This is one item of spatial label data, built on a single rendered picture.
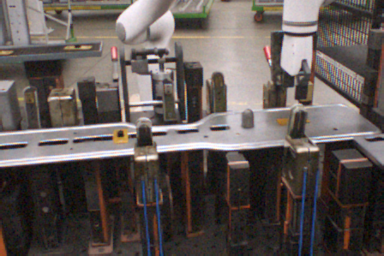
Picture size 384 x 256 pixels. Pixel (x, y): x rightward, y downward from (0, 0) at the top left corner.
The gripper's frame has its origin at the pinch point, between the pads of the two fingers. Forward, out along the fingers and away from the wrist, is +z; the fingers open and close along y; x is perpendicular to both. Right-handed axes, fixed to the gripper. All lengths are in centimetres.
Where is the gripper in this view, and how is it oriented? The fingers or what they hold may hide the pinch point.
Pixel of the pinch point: (294, 89)
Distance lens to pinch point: 120.5
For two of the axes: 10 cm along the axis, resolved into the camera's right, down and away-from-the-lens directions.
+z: 0.2, 9.2, 4.0
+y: 1.3, 3.9, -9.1
